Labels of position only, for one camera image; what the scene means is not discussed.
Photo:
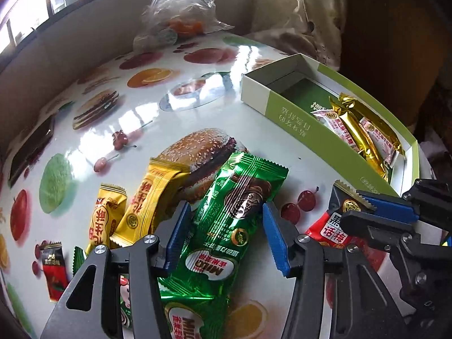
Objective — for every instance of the brown white snack packet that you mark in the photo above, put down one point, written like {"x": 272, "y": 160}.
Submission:
{"x": 379, "y": 137}
{"x": 335, "y": 127}

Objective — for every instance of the gold snack bar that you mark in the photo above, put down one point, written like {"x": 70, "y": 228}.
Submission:
{"x": 360, "y": 137}
{"x": 367, "y": 109}

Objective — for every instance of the green striped snack packet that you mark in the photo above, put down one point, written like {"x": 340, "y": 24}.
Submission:
{"x": 78, "y": 259}

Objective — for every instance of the yellow peanut candy packet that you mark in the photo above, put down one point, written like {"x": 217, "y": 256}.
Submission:
{"x": 104, "y": 215}
{"x": 152, "y": 197}

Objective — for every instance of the cream patterned curtain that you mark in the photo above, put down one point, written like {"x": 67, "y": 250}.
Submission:
{"x": 289, "y": 14}

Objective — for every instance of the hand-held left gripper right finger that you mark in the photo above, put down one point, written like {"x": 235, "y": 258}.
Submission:
{"x": 275, "y": 240}

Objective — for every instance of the red black plum packet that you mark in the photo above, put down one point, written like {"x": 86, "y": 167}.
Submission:
{"x": 326, "y": 226}

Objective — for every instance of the clear plastic bag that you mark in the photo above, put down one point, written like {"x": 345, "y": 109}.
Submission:
{"x": 176, "y": 7}

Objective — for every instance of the small red black candy packet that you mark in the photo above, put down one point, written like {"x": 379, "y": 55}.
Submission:
{"x": 53, "y": 272}

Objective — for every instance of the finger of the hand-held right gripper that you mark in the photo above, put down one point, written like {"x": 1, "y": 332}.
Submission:
{"x": 374, "y": 224}
{"x": 388, "y": 204}

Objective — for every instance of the green chocolate drink packet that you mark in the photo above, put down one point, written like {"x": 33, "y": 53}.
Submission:
{"x": 187, "y": 321}
{"x": 226, "y": 212}

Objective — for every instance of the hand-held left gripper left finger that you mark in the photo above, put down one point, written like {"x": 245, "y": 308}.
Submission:
{"x": 178, "y": 233}

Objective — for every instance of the green cardboard box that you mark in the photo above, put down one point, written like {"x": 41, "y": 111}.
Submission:
{"x": 282, "y": 107}

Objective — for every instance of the black smartphone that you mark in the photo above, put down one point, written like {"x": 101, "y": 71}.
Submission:
{"x": 30, "y": 152}

